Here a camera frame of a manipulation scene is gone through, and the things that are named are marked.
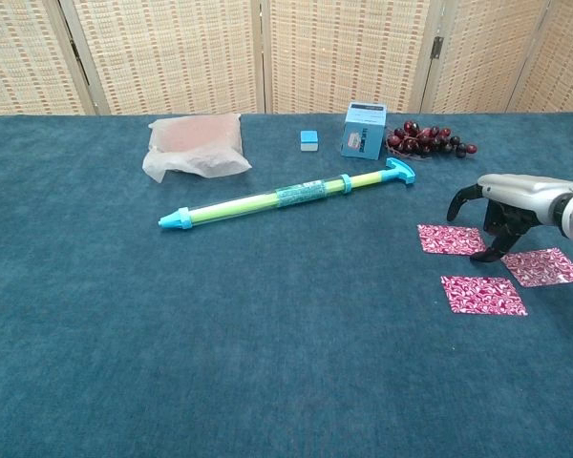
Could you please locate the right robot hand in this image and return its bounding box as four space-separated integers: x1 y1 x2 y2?
447 174 573 264

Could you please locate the dark red grape bunch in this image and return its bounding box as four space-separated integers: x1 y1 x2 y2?
385 119 478 161

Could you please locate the light blue carton box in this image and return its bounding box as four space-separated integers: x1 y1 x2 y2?
339 101 390 160

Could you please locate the teal green toy water pump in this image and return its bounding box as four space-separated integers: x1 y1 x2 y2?
158 156 416 235

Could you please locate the translucent bag with pink content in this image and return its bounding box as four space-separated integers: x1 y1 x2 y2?
141 113 253 185

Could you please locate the teal blue table cloth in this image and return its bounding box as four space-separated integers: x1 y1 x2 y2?
0 112 573 458

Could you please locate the woven bamboo folding screen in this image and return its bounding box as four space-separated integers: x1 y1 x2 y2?
0 0 573 117

